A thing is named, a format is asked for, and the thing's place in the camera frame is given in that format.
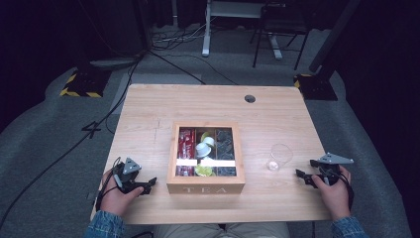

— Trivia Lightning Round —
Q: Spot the clear glass cup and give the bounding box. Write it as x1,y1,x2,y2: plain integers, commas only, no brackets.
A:
265,143,294,173

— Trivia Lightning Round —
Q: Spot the right hand-held gripper cable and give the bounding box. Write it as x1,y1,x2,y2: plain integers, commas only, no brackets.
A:
339,170,356,211

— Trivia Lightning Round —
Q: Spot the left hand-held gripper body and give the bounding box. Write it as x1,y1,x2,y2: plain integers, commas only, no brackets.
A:
112,157,151,195

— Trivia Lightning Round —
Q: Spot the black stand base yellow corner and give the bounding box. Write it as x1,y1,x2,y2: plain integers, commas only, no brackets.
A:
293,72,339,101

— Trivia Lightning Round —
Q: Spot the wooden box with glass lid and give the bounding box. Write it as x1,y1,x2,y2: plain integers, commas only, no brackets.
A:
165,120,247,195

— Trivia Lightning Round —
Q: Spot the black chair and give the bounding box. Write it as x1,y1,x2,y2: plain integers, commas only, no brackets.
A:
250,2,312,71

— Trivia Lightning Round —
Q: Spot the dark slanted stand pole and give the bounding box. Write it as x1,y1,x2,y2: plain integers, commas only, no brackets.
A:
308,0,362,73

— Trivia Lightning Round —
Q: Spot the white desk leg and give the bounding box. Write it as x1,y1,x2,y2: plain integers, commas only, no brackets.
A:
201,0,213,59
267,33,284,60

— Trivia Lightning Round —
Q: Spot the pile of dark tea bags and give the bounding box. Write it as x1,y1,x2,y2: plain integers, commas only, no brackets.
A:
216,129,237,177

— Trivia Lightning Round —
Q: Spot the thin black floor cable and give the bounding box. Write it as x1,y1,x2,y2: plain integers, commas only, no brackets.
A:
163,53,240,86

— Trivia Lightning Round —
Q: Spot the person's right hand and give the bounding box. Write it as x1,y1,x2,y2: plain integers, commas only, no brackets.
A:
311,165,353,222

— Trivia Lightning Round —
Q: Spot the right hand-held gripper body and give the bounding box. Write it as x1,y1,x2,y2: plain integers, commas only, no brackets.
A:
311,152,355,188

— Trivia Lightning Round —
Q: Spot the left hand-held gripper cable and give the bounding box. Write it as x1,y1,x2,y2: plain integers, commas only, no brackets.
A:
96,157,122,211

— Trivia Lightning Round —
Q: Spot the person's left hand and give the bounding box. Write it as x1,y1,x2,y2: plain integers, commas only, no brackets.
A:
99,168,145,218

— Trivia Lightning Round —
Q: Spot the black yellow striped stand base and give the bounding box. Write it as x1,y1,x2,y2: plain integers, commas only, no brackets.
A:
59,67,112,99

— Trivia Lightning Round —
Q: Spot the row of red stick packets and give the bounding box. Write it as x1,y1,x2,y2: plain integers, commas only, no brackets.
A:
176,128,196,177

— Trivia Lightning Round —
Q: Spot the hand-held gripper cable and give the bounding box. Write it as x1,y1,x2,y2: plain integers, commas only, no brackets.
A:
96,157,122,211
339,170,356,211

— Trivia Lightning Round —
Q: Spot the long black floor cable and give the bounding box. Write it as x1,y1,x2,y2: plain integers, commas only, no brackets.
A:
0,49,148,231

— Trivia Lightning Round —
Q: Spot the bundle of floor cables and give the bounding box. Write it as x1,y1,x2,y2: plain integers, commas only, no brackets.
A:
151,23,207,52

